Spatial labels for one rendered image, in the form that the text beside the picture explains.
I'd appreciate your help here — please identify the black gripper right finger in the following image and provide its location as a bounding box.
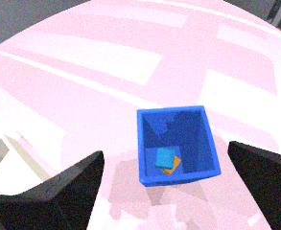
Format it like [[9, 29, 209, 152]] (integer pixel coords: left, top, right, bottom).
[[227, 141, 281, 230]]

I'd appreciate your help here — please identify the beige shallow tray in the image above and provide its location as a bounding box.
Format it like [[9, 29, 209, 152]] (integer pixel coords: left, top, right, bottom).
[[0, 133, 52, 195]]

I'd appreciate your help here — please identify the blue square cup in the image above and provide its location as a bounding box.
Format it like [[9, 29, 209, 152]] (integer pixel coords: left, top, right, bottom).
[[136, 104, 222, 187]]

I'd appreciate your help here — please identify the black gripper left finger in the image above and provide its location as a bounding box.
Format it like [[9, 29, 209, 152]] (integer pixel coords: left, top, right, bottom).
[[0, 150, 105, 230]]

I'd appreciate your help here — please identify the small teal block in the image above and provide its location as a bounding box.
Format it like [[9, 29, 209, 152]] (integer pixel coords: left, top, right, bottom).
[[155, 149, 176, 171]]

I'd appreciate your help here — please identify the small orange block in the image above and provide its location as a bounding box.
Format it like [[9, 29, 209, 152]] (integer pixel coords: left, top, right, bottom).
[[160, 157, 181, 175]]

